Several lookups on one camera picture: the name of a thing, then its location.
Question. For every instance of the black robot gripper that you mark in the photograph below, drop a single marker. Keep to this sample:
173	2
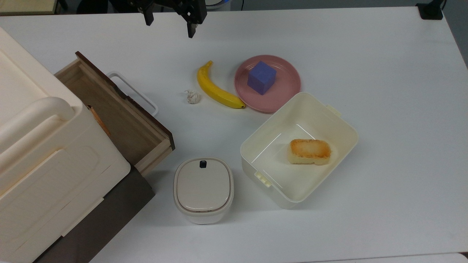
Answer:
193	11

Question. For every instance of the brown wooden drawer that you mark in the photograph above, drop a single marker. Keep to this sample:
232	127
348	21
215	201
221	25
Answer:
117	117

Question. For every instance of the dark brown drawer cabinet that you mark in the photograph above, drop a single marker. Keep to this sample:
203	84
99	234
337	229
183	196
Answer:
109	212

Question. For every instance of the white and blue round object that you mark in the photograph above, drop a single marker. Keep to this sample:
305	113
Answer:
218	3

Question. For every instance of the yellow banana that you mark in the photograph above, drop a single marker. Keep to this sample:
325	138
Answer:
214	91

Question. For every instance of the purple cube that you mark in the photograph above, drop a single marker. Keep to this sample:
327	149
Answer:
261	78

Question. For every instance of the thin orange strip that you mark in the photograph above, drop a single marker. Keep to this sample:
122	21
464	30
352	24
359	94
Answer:
98	120

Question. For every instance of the pink round plate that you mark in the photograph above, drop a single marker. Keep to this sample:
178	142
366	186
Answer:
285	89

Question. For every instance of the beige wooden desk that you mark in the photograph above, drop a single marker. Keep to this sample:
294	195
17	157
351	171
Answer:
25	5

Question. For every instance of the small cream lidded bin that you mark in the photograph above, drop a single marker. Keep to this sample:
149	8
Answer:
203	188

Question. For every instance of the cream open plastic container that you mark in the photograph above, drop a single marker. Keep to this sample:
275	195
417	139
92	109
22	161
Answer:
270	164

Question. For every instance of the toasted bread piece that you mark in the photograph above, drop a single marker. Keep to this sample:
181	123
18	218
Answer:
310	151

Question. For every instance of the cream storage cabinet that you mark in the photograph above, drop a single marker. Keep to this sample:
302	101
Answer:
44	175

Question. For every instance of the black table clamp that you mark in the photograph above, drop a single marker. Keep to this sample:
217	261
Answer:
430	11

